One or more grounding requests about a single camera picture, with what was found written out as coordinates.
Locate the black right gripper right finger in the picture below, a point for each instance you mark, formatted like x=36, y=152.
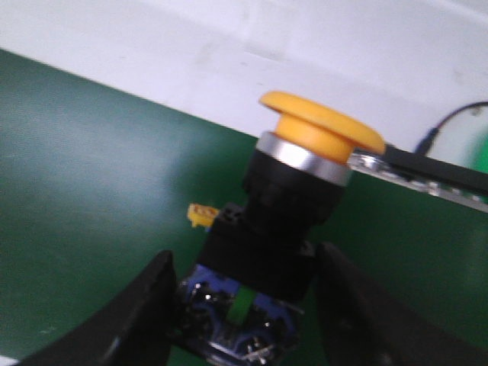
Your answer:
x=362, y=324

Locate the green conveyor belt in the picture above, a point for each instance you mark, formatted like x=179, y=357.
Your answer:
x=95, y=182

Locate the metal bracket with black strip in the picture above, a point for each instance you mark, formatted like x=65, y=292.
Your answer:
x=450, y=182

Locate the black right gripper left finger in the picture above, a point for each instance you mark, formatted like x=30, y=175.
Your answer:
x=130, y=330

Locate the yellow mushroom push button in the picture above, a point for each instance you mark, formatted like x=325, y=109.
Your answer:
x=240, y=304

